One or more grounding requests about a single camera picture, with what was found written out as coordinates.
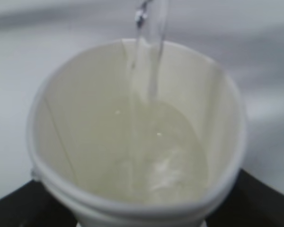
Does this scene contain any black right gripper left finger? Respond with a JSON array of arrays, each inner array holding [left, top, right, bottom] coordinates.
[[0, 181, 78, 227]]

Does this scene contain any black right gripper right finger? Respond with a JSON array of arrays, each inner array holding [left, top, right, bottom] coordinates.
[[206, 170, 284, 227]]

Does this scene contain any white paper cup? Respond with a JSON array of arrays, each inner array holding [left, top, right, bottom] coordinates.
[[27, 39, 247, 227]]

